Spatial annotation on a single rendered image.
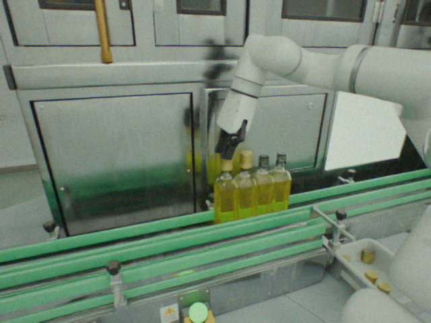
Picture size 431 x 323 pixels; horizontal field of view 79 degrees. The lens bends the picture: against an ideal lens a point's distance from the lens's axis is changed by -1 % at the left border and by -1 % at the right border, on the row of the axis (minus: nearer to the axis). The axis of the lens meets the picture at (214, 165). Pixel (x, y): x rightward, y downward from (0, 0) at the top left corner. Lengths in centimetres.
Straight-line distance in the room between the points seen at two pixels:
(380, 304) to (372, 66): 36
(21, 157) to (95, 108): 339
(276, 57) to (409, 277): 43
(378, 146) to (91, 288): 113
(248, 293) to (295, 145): 52
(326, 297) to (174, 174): 60
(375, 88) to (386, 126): 75
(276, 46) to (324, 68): 13
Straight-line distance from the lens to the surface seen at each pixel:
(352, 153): 118
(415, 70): 51
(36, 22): 80
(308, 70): 67
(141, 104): 79
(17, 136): 406
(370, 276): 95
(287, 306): 87
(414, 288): 46
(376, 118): 121
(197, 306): 72
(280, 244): 77
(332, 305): 91
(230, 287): 76
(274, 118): 90
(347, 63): 54
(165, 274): 69
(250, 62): 65
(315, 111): 99
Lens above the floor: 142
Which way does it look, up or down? 24 degrees down
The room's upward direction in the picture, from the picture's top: straight up
